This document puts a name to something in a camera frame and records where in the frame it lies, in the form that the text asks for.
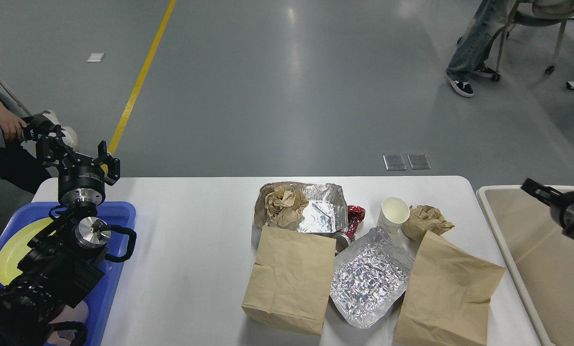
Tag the foil container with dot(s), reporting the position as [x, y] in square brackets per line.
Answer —
[369, 277]

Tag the floor outlet plate right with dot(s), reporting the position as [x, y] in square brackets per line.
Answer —
[419, 161]

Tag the crumpled brown paper in tray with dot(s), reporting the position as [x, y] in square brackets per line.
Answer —
[285, 205]

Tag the yellow plastic plate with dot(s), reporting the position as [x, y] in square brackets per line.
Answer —
[16, 248]

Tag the person's hand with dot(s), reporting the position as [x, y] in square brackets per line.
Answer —
[11, 125]

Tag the pink mug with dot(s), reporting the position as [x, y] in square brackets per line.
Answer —
[78, 314]

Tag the white paper cup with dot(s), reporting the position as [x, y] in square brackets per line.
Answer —
[394, 212]

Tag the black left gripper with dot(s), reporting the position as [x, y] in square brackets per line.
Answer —
[75, 182]

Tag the floor outlet plate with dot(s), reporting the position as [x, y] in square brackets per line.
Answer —
[419, 161]
[394, 162]

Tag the walking person in jeans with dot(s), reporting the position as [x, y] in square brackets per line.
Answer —
[473, 51]

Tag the foil tray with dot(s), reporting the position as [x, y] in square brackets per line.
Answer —
[326, 212]

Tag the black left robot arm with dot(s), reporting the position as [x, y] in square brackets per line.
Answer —
[62, 266]

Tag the crushed red can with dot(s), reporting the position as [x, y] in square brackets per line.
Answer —
[346, 236]

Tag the crumpled brown paper ball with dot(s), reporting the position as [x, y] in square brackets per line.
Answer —
[423, 219]

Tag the beige waste bin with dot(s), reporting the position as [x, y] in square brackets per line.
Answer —
[539, 257]

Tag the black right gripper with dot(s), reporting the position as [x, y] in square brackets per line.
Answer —
[562, 204]

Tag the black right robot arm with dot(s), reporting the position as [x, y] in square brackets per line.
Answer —
[569, 231]

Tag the blue plastic tray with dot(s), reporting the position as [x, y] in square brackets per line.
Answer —
[100, 299]

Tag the brown paper bag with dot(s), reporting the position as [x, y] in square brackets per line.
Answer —
[447, 298]
[289, 286]

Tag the floor outlet plate left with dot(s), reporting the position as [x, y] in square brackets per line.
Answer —
[394, 162]

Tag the seated person in black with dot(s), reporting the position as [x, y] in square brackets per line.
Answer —
[20, 168]

